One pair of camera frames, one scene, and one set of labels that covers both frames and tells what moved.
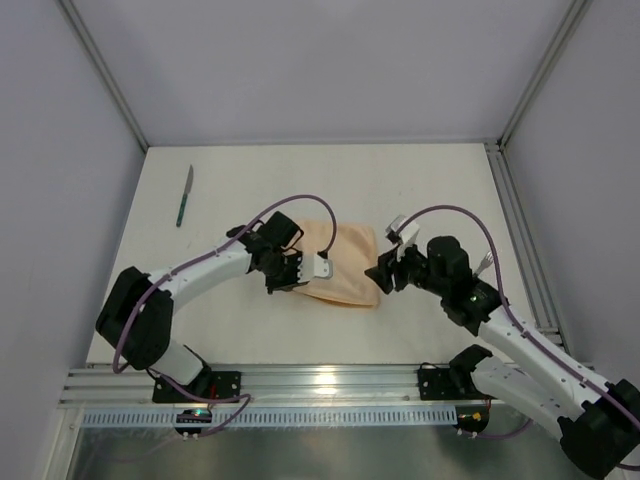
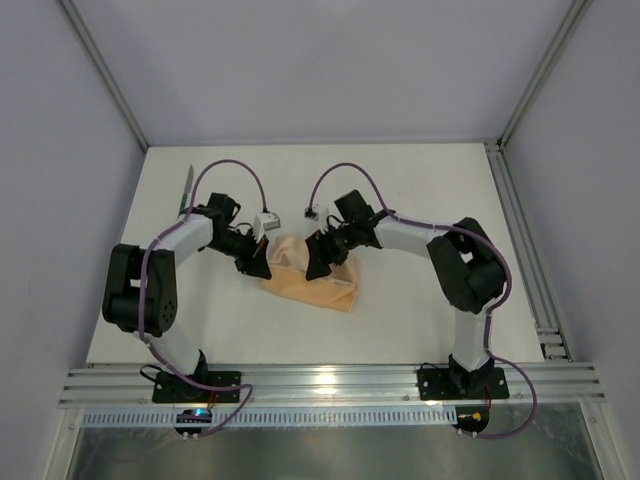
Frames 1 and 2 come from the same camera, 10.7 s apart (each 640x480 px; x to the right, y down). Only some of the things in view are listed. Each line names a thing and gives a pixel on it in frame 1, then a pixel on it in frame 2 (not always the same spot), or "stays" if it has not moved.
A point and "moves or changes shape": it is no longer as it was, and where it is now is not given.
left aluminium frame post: [101, 65] stays
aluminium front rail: [103, 386] stays
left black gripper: [282, 271] → [251, 258]
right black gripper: [395, 271] → [323, 250]
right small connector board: [472, 418] stays
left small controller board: [192, 416] stays
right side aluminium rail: [522, 249] stays
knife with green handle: [187, 191] stays
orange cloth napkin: [353, 250] moves or changes shape
